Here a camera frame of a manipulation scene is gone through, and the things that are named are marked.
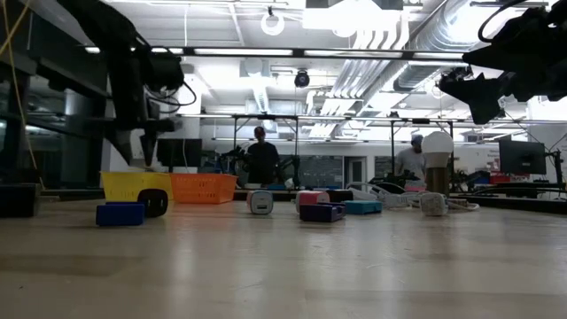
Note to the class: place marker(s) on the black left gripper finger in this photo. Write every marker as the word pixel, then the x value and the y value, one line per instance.
pixel 149 153
pixel 121 148

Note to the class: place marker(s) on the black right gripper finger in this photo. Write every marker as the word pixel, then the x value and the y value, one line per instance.
pixel 518 55
pixel 483 95

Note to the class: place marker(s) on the black and white charger cube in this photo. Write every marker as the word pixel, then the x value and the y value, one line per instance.
pixel 153 204

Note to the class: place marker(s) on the dark blue rectangular box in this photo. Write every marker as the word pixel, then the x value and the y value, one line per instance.
pixel 119 215

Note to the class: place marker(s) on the white and blue charger cube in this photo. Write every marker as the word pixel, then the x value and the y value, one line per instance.
pixel 260 202
pixel 433 204

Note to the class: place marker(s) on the teal rectangular box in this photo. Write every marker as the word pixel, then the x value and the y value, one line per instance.
pixel 363 207

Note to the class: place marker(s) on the pink charger cube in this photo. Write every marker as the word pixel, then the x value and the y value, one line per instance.
pixel 312 197

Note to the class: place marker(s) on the purple rectangular box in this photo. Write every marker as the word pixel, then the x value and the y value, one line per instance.
pixel 321 213

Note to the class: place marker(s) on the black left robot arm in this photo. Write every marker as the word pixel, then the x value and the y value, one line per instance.
pixel 126 80

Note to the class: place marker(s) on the black computer monitor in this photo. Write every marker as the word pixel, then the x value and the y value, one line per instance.
pixel 522 157
pixel 181 153

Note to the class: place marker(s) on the yellow plastic basket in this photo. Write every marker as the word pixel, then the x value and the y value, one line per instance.
pixel 119 184

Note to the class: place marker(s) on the orange plastic basket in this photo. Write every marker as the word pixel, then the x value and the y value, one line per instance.
pixel 204 188

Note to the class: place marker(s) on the white bulb lamp brass base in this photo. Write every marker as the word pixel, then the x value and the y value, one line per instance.
pixel 437 148

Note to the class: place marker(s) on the red storage box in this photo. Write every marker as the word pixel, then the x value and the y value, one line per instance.
pixel 499 178

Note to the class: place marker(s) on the person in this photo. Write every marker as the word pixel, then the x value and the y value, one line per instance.
pixel 262 159
pixel 411 164

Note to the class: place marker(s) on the black ceiling spot camera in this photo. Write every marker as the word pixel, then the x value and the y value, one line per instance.
pixel 460 72

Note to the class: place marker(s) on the black workstation frame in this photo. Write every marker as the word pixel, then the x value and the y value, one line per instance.
pixel 266 117
pixel 421 120

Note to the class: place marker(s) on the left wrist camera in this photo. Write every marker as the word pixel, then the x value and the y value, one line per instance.
pixel 166 71

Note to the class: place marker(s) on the black dome ceiling camera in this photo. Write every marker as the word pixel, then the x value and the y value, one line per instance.
pixel 302 80

